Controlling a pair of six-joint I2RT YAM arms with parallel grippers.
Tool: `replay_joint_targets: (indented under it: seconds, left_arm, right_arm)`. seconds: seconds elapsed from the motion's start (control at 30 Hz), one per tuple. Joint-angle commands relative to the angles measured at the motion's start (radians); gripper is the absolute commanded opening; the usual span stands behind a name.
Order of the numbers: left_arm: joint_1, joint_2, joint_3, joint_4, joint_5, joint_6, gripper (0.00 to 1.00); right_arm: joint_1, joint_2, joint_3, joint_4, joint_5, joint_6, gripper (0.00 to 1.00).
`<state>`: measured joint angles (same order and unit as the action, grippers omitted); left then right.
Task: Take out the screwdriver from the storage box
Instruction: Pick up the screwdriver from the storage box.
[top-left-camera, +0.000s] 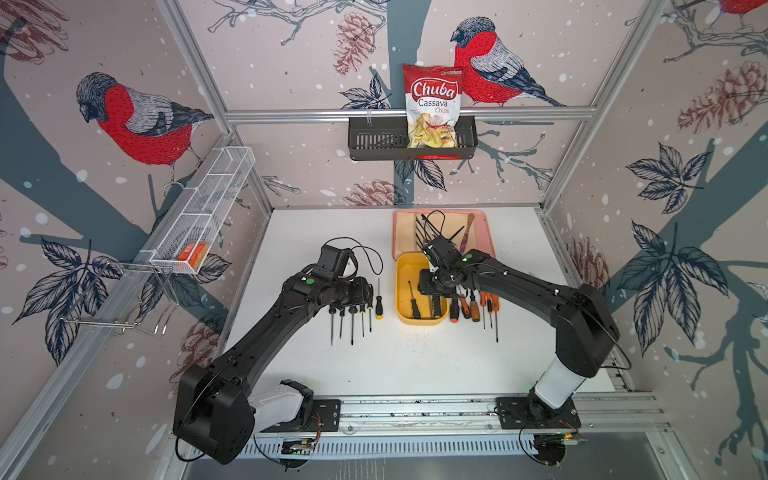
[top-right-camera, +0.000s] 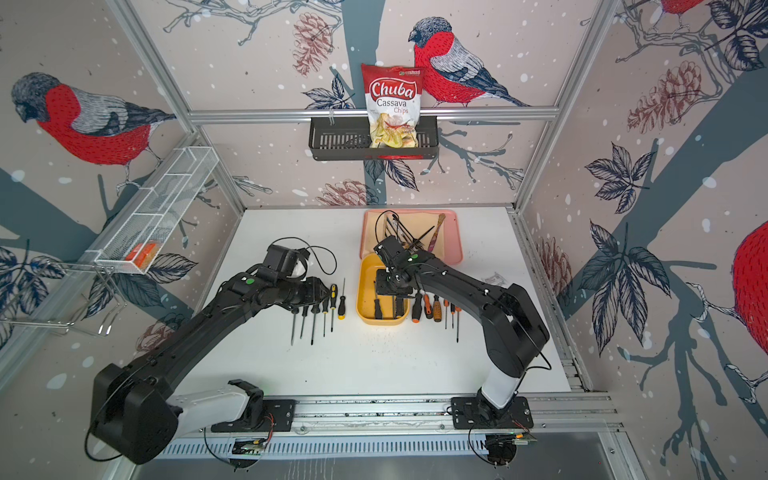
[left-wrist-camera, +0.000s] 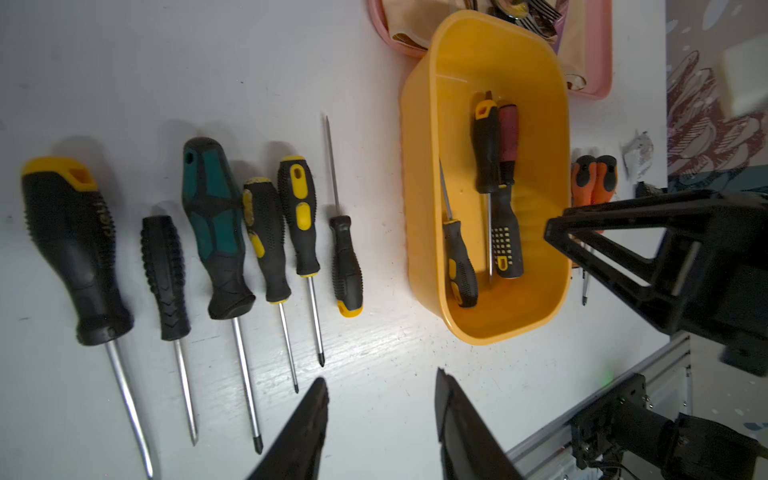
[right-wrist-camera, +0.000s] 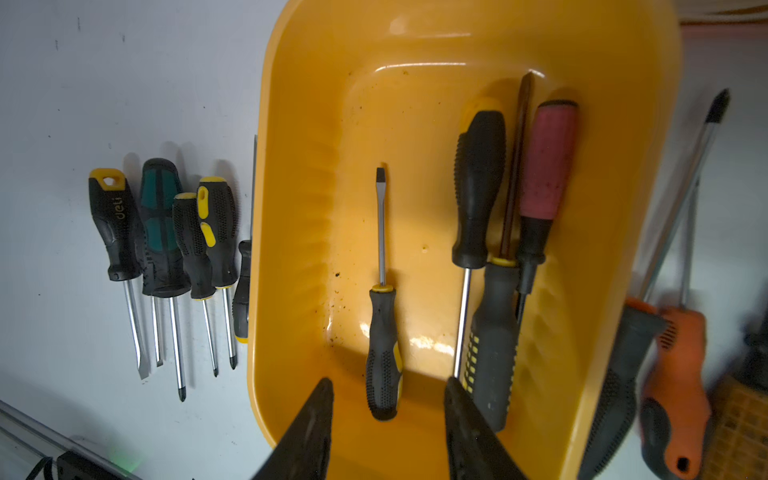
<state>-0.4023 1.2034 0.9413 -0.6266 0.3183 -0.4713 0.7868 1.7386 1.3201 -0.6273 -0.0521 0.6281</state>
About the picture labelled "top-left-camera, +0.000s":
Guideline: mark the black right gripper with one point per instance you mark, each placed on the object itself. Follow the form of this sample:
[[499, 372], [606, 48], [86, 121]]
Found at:
[[423, 287]]

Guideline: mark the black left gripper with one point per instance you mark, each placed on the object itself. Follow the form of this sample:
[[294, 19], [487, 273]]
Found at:
[[361, 294]]

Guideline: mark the large yellow black screwdriver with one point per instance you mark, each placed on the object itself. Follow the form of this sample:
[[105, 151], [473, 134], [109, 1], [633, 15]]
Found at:
[[369, 314]]

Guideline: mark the green black handle screwdriver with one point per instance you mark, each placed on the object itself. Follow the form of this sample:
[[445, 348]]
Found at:
[[352, 310]]

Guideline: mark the black ribbed handle screwdriver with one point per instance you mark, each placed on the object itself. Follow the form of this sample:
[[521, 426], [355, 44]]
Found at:
[[341, 322]]

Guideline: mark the black orange stubby screwdriver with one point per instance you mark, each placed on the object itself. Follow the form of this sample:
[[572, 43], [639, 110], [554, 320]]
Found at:
[[454, 310]]

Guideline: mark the slim black yellow-capped screwdriver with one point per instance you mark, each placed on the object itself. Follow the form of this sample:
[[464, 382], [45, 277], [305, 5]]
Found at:
[[379, 310]]

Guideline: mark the orange black small screwdriver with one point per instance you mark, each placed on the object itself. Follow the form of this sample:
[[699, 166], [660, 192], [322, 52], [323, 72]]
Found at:
[[465, 309]]

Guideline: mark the thin black shaft screwdriver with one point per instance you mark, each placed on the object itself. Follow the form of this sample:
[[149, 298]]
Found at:
[[483, 307]]

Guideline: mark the amber handle black screwdriver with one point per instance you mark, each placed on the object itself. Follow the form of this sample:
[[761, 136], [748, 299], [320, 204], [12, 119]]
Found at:
[[474, 308]]

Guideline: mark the slim orange black screwdriver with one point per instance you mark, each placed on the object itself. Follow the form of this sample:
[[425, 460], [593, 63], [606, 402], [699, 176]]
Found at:
[[489, 309]]

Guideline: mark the orange black large screwdriver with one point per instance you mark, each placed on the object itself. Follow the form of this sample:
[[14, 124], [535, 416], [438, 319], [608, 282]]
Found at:
[[495, 308]]

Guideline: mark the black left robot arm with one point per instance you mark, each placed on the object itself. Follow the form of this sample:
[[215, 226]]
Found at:
[[216, 412]]

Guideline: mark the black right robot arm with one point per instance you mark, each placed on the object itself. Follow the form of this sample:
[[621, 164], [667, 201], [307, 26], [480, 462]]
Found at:
[[585, 331]]

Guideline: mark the yellow plastic storage box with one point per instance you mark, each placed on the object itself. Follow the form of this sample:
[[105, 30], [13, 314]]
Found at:
[[408, 266]]

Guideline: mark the black cutlery bundle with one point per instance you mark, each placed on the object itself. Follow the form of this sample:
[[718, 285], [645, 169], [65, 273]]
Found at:
[[437, 222]]

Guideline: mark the pink plastic tray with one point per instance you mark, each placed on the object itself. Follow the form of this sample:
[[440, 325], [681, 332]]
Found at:
[[474, 236]]

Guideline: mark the red Chuba cassava chips bag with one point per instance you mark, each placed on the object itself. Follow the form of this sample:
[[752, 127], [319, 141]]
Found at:
[[433, 97]]

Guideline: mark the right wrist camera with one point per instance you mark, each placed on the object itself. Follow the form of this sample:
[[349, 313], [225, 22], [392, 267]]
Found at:
[[441, 253]]

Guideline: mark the wooden handled knife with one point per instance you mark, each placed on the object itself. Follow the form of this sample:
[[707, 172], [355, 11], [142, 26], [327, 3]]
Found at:
[[466, 233]]

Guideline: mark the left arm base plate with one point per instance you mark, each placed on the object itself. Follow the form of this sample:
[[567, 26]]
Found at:
[[324, 415]]

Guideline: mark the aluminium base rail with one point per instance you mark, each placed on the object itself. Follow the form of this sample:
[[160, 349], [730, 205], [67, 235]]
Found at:
[[390, 426]]

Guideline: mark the orange item in wire shelf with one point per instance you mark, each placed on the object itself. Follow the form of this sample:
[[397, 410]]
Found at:
[[193, 255]]

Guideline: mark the white wire mesh shelf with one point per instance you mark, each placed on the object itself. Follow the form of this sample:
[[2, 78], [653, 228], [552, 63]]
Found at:
[[204, 213]]

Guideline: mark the metal wall hook rack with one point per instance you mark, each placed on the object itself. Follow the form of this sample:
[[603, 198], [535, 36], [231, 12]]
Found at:
[[126, 296]]

